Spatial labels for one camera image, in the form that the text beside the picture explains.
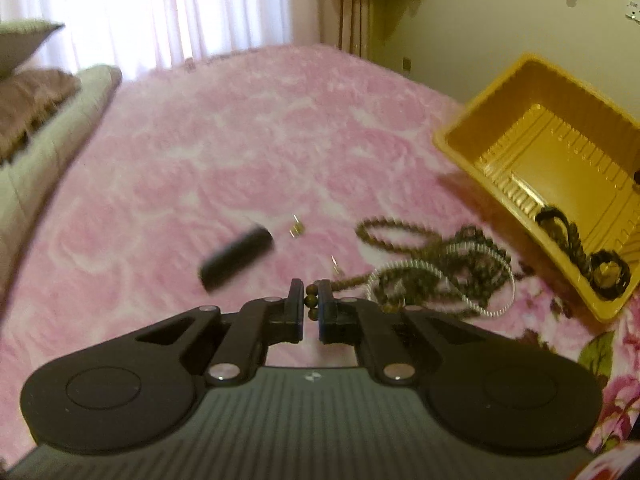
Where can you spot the pink floral blanket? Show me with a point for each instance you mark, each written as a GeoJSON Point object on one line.
{"type": "Point", "coordinates": [225, 160]}

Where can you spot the black cylindrical case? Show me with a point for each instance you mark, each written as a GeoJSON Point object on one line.
{"type": "Point", "coordinates": [235, 260]}

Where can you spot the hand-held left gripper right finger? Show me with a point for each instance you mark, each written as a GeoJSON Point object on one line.
{"type": "Point", "coordinates": [325, 310]}

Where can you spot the small gold earring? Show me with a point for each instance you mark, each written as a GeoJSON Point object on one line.
{"type": "Point", "coordinates": [296, 227]}

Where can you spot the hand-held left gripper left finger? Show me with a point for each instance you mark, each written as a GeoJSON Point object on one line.
{"type": "Point", "coordinates": [299, 305]}

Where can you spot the white red patterned cloth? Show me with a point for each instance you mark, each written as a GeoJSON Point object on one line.
{"type": "Point", "coordinates": [600, 467]}

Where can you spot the yellow plastic tray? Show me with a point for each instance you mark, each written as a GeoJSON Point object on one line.
{"type": "Point", "coordinates": [540, 125]}

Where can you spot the green pillow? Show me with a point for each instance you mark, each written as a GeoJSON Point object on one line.
{"type": "Point", "coordinates": [25, 40]}

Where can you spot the small dark wall plate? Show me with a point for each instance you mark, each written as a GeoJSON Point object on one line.
{"type": "Point", "coordinates": [406, 64]}

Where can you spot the white sheer curtain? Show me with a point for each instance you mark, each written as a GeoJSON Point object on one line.
{"type": "Point", "coordinates": [175, 5]}

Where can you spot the green striped quilt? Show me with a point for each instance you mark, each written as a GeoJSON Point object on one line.
{"type": "Point", "coordinates": [40, 170]}

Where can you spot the brown pillow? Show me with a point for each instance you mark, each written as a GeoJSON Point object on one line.
{"type": "Point", "coordinates": [30, 105]}

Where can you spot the pink patterned drape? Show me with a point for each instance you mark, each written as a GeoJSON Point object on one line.
{"type": "Point", "coordinates": [355, 25]}

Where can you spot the small gold pin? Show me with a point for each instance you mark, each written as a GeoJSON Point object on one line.
{"type": "Point", "coordinates": [335, 264]}

